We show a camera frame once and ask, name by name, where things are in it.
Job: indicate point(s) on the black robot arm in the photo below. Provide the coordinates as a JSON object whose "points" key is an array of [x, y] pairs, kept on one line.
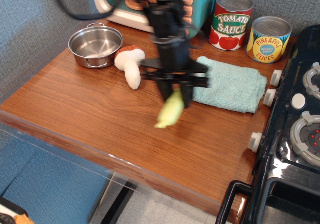
{"points": [[166, 18]]}

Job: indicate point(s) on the tomato sauce can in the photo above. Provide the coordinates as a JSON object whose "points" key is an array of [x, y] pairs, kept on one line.
{"points": [[230, 22]]}

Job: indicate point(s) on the spoon with yellow-green handle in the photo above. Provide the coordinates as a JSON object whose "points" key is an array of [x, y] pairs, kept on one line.
{"points": [[171, 111]]}

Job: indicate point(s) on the small steel pot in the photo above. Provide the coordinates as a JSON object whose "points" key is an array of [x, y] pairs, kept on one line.
{"points": [[95, 46]]}

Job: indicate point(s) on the lower white stove knob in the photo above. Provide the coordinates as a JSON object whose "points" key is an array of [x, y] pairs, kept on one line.
{"points": [[254, 141]]}

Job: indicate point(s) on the middle white stove knob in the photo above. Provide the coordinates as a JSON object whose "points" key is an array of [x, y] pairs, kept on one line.
{"points": [[269, 97]]}

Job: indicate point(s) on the light blue towel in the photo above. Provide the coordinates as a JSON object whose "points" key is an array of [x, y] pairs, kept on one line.
{"points": [[231, 87]]}

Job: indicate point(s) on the pineapple slices can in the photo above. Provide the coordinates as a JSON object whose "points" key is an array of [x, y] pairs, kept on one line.
{"points": [[268, 39]]}

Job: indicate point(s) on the upper white stove knob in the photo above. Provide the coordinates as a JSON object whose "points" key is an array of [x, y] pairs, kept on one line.
{"points": [[276, 77]]}

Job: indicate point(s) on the orange fuzzy object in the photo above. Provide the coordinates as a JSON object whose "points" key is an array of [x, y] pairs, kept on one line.
{"points": [[23, 219]]}

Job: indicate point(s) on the white stove knob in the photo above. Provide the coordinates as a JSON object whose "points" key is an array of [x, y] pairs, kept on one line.
{"points": [[269, 97], [276, 77], [254, 141]]}

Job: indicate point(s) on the black toy stove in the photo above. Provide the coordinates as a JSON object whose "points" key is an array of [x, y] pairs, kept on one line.
{"points": [[286, 174]]}

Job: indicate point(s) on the teal toy microwave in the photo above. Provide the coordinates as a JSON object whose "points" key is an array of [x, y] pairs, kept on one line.
{"points": [[130, 13]]}

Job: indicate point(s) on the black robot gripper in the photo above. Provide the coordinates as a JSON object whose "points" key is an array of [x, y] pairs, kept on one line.
{"points": [[175, 66]]}

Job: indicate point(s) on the white plush mushroom toy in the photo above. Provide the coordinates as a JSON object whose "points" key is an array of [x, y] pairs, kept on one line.
{"points": [[128, 60]]}

